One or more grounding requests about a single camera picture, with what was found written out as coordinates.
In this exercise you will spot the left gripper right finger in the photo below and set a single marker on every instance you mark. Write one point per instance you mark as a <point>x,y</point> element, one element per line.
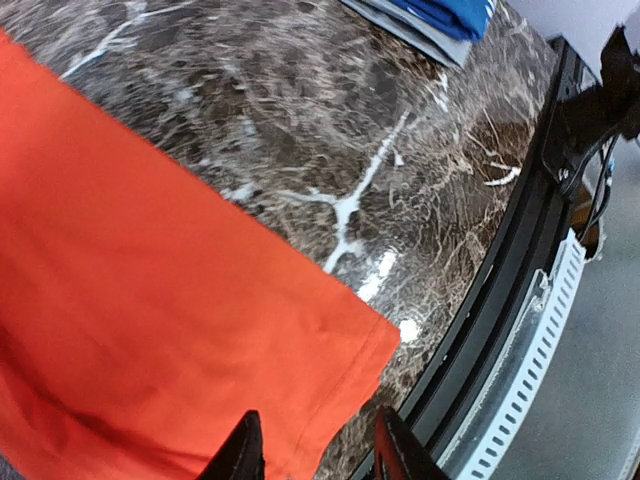
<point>398,455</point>

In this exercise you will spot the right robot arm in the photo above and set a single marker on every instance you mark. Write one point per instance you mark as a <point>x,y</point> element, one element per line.
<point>579,120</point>

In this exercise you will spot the white slotted cable duct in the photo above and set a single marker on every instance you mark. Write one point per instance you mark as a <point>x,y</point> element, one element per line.
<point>503,403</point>

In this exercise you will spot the black front rail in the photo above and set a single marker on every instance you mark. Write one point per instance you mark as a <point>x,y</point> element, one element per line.
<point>537,220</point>

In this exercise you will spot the blue printed t-shirt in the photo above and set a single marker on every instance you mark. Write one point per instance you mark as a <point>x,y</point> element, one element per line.
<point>466,20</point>

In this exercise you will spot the red t-shirt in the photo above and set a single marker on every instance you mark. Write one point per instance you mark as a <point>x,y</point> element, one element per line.
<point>142,315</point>

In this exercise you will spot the grey folded garment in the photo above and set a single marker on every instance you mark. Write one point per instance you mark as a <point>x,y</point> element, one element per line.
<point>414,31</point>

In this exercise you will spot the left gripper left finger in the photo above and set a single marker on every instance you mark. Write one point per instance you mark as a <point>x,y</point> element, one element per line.
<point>241,455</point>

